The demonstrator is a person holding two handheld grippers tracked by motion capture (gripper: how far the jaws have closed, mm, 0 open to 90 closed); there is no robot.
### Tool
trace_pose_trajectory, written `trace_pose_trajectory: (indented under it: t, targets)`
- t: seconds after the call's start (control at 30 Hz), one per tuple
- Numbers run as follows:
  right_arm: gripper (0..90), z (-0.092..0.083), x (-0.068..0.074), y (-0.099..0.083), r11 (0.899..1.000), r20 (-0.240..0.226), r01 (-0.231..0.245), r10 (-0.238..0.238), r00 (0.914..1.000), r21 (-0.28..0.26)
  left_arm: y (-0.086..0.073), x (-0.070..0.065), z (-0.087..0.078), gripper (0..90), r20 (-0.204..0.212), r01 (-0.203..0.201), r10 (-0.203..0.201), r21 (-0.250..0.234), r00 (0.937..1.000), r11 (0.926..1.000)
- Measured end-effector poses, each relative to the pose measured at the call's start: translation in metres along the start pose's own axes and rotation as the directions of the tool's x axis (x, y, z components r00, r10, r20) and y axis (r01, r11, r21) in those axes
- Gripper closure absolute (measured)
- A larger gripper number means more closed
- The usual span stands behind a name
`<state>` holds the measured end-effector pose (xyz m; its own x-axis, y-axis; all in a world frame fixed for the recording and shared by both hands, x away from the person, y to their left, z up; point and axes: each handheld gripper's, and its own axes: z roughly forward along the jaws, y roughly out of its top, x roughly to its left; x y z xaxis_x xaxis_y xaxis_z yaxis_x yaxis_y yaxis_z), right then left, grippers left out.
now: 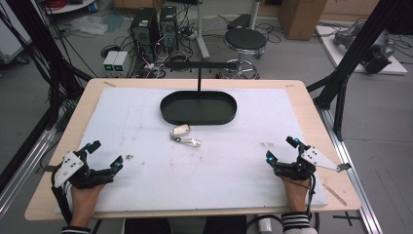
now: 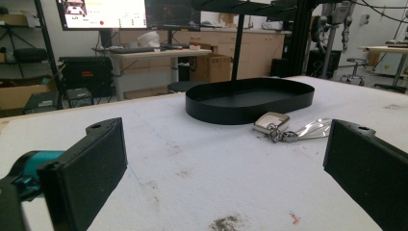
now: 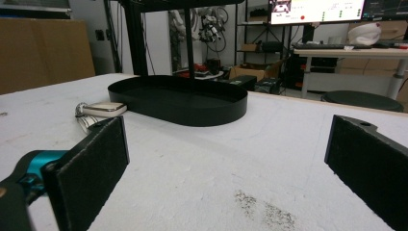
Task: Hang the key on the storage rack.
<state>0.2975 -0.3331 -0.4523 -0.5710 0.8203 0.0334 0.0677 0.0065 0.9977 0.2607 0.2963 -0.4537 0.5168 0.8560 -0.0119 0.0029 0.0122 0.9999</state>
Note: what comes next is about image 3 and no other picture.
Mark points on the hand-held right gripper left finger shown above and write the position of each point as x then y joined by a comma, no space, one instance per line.
89,166

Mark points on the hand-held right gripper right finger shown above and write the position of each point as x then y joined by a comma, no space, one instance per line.
369,160

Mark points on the silver metal object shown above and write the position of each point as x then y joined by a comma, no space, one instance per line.
104,109

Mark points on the black two-tier oval tray rack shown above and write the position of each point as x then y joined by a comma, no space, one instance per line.
179,110

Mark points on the black round stool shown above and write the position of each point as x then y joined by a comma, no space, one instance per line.
362,100

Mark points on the light wooden desk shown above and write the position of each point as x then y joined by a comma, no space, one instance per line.
349,53

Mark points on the brown cardboard board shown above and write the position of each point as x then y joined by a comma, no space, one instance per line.
41,54

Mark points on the black keyboard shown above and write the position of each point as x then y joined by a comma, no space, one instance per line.
320,46

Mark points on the dark equipment box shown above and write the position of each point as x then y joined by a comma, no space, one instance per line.
267,86

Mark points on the white cap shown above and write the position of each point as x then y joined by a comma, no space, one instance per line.
364,33

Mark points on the black box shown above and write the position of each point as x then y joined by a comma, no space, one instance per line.
244,82

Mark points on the open cardboard box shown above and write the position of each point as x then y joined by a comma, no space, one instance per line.
248,71

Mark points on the dark computer monitor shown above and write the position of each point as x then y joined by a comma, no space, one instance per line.
385,9

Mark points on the wide computer monitor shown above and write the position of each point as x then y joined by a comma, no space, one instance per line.
317,11

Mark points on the black metal shelf unit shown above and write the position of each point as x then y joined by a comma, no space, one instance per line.
256,48

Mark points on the black wall socket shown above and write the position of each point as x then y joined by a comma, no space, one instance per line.
99,35

